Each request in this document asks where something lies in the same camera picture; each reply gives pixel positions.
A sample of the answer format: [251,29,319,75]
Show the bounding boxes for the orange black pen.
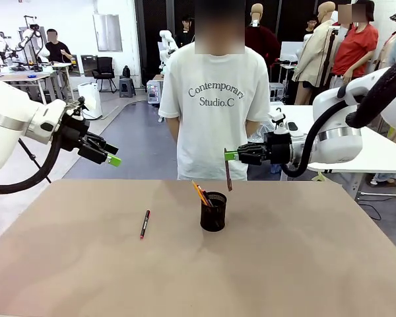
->
[197,185,215,207]

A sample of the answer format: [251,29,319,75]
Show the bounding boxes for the person right forearm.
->
[166,117,181,147]

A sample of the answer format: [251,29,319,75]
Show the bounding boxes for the white work table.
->
[269,104,396,202]

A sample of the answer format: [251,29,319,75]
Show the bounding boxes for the computer tower with lights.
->
[146,80,163,106]

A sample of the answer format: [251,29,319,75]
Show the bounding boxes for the white air purifier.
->
[77,82,103,120]

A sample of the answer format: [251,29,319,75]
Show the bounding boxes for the mannequin in beige coat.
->
[292,1,337,105]

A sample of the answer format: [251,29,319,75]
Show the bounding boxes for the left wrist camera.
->
[67,95,98,117]

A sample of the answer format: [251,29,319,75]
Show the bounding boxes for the black marker red cap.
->
[139,209,152,240]

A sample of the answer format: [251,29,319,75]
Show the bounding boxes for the background man with glasses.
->
[304,16,318,39]

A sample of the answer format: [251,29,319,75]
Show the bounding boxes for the person in red shirt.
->
[329,0,380,90]

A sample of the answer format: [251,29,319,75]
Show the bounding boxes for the background person in black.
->
[175,15,196,50]

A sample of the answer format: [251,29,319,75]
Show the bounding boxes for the person left forearm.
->
[246,118,262,141]

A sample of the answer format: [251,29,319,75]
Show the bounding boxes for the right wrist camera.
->
[269,111,287,135]

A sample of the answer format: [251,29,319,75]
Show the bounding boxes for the grey plastic stool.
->
[118,76,137,98]

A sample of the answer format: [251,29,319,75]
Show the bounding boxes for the yellow pencil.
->
[191,180,208,205]

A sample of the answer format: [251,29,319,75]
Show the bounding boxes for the white robot arm black cables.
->
[18,23,50,72]

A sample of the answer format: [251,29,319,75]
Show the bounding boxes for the pink brown pen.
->
[224,157,234,192]

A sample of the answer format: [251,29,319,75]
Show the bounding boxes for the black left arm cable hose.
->
[0,131,63,195]

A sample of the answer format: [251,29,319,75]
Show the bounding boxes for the mannequin in dark red top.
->
[245,3,282,67]

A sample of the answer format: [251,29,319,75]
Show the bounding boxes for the seated man black shirt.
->
[44,28,74,65]

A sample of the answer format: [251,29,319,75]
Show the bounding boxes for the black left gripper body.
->
[57,110,92,153]

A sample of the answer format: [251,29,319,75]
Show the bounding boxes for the black office chair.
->
[91,56,118,93]

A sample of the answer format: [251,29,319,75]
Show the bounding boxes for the white background desk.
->
[0,62,74,103]

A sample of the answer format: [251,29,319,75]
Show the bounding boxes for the black tripod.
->
[18,138,53,184]

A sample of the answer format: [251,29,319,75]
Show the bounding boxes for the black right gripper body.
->
[263,131,293,164]

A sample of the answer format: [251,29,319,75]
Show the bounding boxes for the grey metal wall panel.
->
[92,13,123,52]

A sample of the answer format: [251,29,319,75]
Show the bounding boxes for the white display panel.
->
[279,41,306,63]

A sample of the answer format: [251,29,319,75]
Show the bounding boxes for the black mesh pen holder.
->
[200,191,228,232]

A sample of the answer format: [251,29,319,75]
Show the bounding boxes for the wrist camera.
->
[67,95,98,117]
[269,111,287,135]

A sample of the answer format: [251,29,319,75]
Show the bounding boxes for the person in white T-shirt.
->
[158,0,271,182]

